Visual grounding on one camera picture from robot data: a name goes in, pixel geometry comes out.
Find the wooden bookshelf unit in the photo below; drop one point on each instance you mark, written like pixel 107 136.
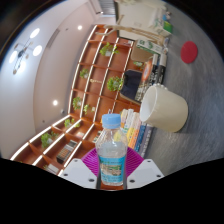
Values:
pixel 96 86

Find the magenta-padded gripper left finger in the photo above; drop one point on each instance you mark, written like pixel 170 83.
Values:
pixel 76 173

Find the branched ceiling lamp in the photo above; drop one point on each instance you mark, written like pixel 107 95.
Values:
pixel 23 51

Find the flat round red coaster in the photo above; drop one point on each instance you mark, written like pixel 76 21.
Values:
pixel 189 52

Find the wooden artist mannequin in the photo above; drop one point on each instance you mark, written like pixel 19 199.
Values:
pixel 136 30

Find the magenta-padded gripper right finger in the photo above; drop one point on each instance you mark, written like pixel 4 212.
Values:
pixel 146 173

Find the cream ceramic mug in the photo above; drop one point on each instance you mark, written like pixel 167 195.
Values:
pixel 166 110

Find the colourful book stack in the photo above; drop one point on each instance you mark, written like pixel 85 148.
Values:
pixel 136 131

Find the clear blue-capped water bottle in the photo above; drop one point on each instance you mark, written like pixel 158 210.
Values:
pixel 111 156

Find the ceiling air vent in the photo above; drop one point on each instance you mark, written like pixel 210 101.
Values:
pixel 53 38

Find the grey curtain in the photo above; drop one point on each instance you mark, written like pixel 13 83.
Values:
pixel 106 6

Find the round recessed ceiling light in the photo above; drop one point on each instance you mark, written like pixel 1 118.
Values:
pixel 55 102
pixel 79 27

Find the green and white carton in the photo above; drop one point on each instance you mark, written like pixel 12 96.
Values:
pixel 149 46

